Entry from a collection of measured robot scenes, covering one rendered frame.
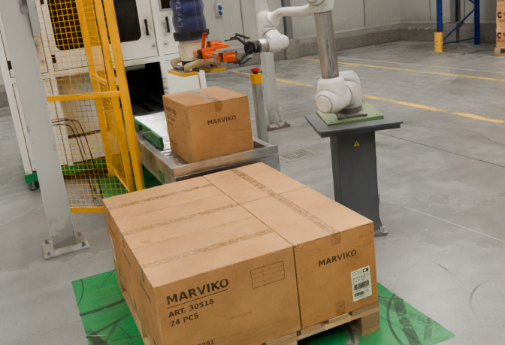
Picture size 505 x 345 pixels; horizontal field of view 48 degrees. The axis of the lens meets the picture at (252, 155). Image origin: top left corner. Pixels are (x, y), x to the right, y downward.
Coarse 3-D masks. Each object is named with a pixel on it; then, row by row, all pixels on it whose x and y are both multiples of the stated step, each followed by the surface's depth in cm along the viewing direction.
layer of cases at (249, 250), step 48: (144, 192) 322; (192, 192) 313; (240, 192) 304; (288, 192) 296; (144, 240) 257; (192, 240) 251; (240, 240) 245; (288, 240) 240; (336, 240) 242; (144, 288) 234; (192, 288) 220; (240, 288) 228; (288, 288) 238; (336, 288) 248; (192, 336) 224; (240, 336) 233
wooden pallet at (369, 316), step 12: (120, 276) 314; (120, 288) 325; (132, 312) 299; (360, 312) 256; (372, 312) 259; (324, 324) 251; (336, 324) 252; (360, 324) 259; (372, 324) 260; (144, 336) 274; (288, 336) 243; (300, 336) 245
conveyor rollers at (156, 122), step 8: (160, 112) 555; (144, 120) 524; (152, 120) 519; (160, 120) 519; (152, 128) 490; (160, 128) 484; (144, 136) 462; (152, 144) 429; (168, 144) 424; (168, 152) 406; (176, 160) 381; (184, 160) 376
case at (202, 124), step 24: (168, 96) 387; (192, 96) 376; (216, 96) 365; (240, 96) 355; (168, 120) 393; (192, 120) 345; (216, 120) 352; (240, 120) 358; (192, 144) 350; (216, 144) 355; (240, 144) 362
